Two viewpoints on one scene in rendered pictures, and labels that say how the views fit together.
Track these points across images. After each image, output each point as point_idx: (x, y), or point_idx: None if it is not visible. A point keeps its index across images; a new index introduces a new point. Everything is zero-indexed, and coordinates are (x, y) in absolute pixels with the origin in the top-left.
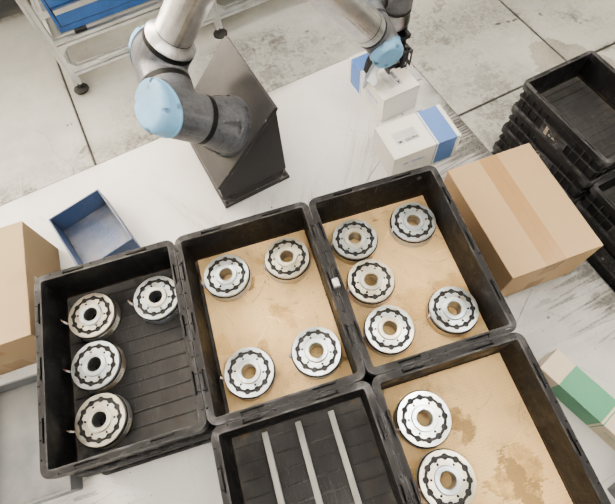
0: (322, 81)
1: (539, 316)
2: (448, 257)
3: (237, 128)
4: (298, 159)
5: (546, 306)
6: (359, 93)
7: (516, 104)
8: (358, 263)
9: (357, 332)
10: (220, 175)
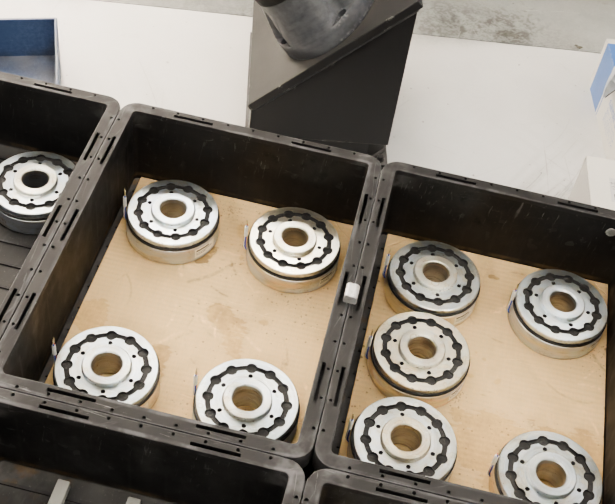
0: (539, 64)
1: None
2: (595, 403)
3: (338, 11)
4: (420, 152)
5: None
6: (595, 111)
7: None
8: (416, 313)
9: (338, 391)
10: (266, 85)
